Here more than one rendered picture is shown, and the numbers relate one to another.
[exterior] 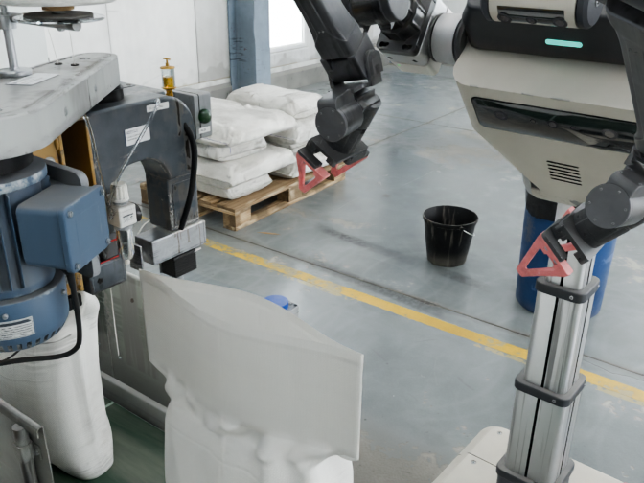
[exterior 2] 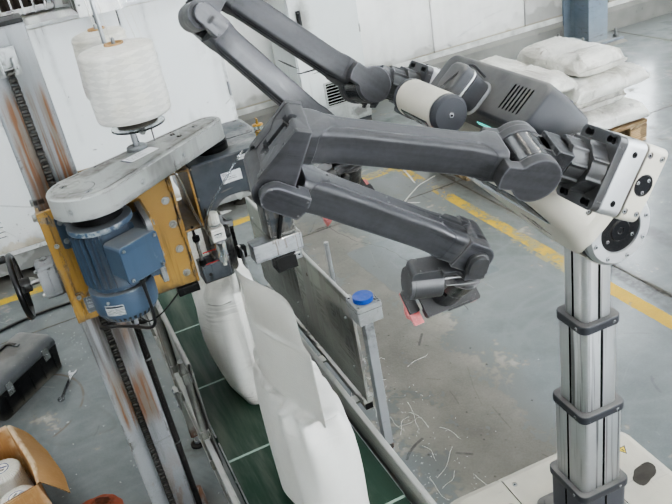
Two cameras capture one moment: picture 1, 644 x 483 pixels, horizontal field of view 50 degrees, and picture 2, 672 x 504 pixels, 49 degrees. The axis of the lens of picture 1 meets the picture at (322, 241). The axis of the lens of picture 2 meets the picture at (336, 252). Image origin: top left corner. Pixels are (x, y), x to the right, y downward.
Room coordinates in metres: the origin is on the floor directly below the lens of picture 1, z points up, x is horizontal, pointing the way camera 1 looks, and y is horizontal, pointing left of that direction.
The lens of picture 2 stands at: (-0.14, -0.85, 1.96)
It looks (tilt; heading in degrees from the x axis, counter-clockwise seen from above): 28 degrees down; 34
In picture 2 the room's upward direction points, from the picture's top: 11 degrees counter-clockwise
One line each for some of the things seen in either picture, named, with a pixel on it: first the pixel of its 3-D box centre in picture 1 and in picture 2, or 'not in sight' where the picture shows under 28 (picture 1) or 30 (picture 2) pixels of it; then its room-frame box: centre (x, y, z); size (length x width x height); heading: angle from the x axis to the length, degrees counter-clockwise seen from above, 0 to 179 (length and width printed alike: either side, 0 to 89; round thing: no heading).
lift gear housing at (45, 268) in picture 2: not in sight; (48, 276); (0.87, 0.71, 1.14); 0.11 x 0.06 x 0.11; 54
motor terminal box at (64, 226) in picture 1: (66, 234); (136, 258); (0.84, 0.34, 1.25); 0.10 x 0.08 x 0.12; 169
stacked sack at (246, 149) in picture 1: (211, 139); not in sight; (4.20, 0.70, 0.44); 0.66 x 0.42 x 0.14; 48
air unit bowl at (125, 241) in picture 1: (125, 242); (221, 251); (1.13, 0.35, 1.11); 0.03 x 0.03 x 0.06
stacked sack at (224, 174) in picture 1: (241, 161); not in sight; (4.12, 0.51, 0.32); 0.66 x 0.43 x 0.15; 146
